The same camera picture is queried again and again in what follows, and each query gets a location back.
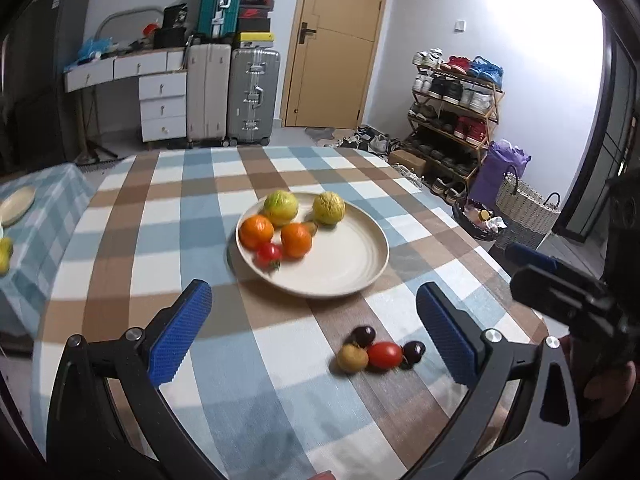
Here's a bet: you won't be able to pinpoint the dark purple plum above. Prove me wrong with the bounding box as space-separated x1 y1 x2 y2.
402 340 426 367
350 325 376 349

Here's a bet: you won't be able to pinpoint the brown kiwi fruit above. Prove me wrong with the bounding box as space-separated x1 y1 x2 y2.
336 344 369 374

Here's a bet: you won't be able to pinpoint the red tomato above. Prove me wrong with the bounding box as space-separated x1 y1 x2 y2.
367 341 404 370
254 243 282 272

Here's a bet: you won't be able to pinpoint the orange tangerine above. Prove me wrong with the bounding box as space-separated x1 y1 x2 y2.
239 214 274 252
280 223 312 259

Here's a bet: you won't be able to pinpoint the wrinkled yellow-green citrus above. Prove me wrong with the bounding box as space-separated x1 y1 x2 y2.
312 192 346 226

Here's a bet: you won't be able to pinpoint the smooth yellow-green citrus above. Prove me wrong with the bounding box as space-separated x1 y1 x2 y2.
262 190 298 228

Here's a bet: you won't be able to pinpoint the brown walnut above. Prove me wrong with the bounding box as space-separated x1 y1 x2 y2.
303 221 318 236

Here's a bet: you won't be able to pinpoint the right hand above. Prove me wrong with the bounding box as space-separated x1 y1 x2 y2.
560 335 638 419

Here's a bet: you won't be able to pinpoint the dark low basket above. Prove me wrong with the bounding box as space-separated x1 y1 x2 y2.
452 198 506 242

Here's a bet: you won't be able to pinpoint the woven basket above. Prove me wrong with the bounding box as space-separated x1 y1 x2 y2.
495 165 561 250

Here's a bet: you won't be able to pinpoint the cream round plate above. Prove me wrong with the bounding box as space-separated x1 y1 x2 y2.
234 200 390 299

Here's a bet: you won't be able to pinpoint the checkered tablecloth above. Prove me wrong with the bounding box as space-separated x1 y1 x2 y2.
29 145 551 480

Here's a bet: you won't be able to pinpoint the small table teal checkered cloth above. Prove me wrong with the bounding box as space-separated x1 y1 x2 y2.
1 164 94 337

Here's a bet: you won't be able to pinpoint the purple bag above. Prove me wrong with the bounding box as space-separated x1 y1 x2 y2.
469 139 532 208

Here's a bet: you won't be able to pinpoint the yellow-green fruit side table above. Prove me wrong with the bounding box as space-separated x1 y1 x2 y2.
0 236 13 276

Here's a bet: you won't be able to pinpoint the small beige plate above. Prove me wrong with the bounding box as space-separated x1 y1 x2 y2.
0 186 36 228

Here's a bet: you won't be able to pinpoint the wooden shoe rack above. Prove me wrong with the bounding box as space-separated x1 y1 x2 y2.
402 48 503 204

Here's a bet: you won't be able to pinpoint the dark refrigerator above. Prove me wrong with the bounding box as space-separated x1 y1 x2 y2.
4 0 89 170

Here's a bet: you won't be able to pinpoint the silver suitcase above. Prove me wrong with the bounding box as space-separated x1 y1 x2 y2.
227 48 280 145

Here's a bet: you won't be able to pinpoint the white desk with drawers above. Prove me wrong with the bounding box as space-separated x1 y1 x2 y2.
64 48 186 143

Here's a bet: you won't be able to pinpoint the beige suitcase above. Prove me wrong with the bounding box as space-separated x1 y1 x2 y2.
186 44 231 142

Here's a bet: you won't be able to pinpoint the wooden door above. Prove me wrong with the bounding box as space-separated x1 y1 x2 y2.
281 0 385 129

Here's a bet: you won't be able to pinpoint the teal suitcase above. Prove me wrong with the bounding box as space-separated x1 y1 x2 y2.
194 0 240 39

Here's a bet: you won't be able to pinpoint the stacked shoe boxes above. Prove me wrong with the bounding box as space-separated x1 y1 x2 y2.
234 0 274 49

